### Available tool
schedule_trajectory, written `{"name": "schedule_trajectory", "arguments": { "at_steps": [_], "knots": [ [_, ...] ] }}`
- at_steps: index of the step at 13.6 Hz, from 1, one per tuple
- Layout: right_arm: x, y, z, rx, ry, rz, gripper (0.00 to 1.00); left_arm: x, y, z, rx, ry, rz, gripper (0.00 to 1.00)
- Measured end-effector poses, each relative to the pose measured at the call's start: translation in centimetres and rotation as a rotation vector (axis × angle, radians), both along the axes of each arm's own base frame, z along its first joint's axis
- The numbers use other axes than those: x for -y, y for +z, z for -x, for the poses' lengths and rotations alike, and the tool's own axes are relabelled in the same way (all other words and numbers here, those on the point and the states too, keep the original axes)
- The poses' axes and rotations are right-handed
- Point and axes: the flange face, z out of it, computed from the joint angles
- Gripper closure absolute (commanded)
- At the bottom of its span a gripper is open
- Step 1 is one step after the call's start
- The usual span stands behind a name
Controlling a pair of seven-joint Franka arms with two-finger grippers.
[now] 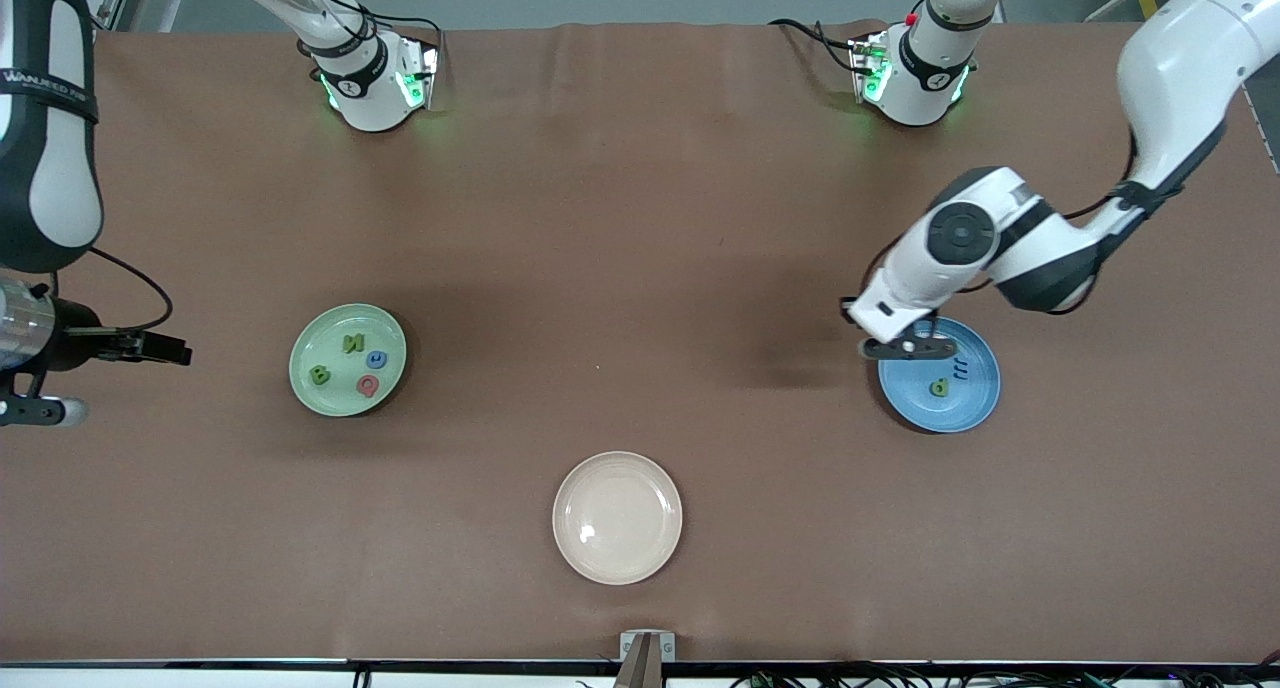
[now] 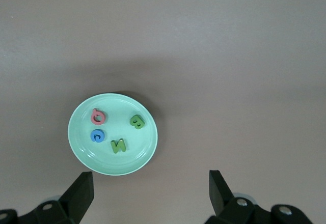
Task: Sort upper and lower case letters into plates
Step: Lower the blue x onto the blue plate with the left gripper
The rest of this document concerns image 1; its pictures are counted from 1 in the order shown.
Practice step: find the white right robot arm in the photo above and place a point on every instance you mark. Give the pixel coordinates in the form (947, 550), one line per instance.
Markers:
(370, 113)

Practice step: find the green foam letter N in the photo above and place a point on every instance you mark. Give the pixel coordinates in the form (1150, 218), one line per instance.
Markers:
(352, 343)

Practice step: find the green foam letter B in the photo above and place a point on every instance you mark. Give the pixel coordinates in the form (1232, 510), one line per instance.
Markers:
(320, 374)

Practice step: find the blue plate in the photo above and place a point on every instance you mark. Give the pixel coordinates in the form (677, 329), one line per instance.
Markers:
(970, 408)

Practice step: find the brown table cover sheet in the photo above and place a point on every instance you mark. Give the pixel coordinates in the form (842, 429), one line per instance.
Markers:
(200, 528)

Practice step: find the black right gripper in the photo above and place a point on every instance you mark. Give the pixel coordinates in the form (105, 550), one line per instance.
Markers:
(72, 346)

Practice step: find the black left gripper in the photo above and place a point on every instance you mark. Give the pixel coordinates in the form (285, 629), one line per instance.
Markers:
(845, 313)

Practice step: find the beige plate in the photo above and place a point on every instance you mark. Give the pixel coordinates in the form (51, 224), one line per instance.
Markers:
(617, 518)

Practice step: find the red foam letter Q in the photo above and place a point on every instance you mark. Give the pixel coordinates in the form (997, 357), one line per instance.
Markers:
(369, 385)

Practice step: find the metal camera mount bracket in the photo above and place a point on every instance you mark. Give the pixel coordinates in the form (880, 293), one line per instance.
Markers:
(647, 648)

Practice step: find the green plate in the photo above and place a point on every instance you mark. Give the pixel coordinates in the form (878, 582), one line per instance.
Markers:
(340, 400)

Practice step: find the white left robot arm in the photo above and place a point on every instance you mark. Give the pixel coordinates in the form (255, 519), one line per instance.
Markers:
(1180, 58)

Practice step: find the green foam letter p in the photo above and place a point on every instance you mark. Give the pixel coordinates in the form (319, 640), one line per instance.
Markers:
(940, 388)

